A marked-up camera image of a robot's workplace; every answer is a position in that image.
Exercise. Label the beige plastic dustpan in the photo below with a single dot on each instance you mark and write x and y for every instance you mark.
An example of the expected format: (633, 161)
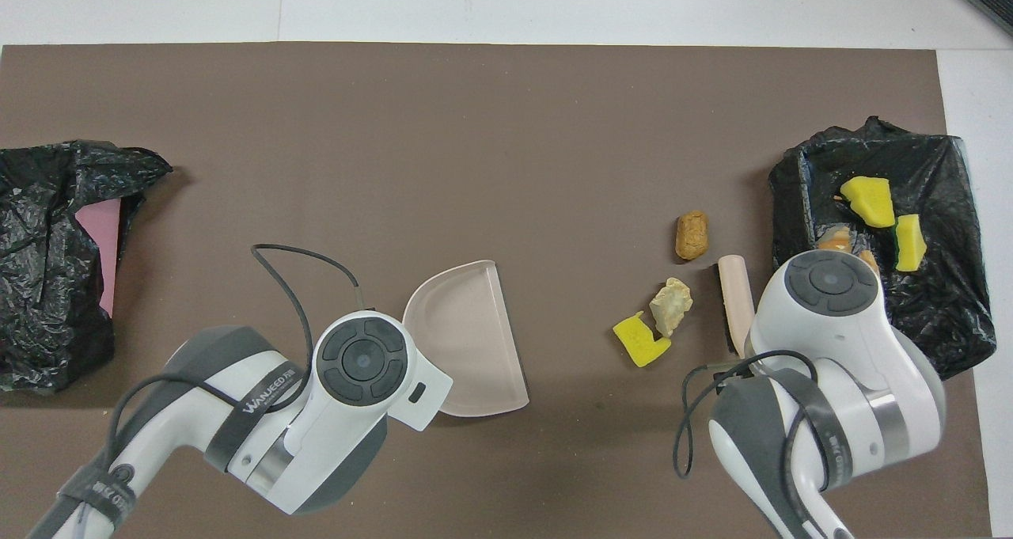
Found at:
(467, 341)

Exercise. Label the notched yellow sponge piece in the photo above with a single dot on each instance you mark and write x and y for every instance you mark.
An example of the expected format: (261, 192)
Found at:
(637, 345)

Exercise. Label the beige bread piece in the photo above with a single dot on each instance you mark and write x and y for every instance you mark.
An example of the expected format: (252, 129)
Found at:
(670, 308)
(868, 260)

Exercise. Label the beige brush black bristles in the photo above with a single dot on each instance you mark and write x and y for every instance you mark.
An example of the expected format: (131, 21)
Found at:
(737, 294)

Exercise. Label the orange striped bread piece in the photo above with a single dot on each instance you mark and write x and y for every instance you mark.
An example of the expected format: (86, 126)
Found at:
(835, 242)

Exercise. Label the large yellow sponge piece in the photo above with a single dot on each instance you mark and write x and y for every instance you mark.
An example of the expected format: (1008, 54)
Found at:
(869, 200)

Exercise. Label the small yellow sponge wedge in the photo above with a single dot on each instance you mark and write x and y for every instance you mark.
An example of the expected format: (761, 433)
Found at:
(910, 244)

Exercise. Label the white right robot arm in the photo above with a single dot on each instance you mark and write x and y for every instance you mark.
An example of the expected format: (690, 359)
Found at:
(831, 325)

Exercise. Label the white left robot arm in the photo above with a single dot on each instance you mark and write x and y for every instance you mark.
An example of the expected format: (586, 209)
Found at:
(348, 420)

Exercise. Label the pink plastic bin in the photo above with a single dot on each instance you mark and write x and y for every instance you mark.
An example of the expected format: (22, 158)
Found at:
(99, 246)

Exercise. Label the black bag lined bin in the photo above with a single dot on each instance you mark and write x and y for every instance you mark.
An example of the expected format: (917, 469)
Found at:
(950, 317)

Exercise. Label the crumpled black trash bag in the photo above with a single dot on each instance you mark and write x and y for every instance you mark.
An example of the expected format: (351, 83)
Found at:
(47, 333)

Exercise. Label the brown table mat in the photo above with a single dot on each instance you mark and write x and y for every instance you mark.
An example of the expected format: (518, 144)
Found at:
(396, 127)

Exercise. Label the brown bread roll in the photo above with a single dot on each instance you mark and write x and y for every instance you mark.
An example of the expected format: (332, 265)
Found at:
(692, 236)

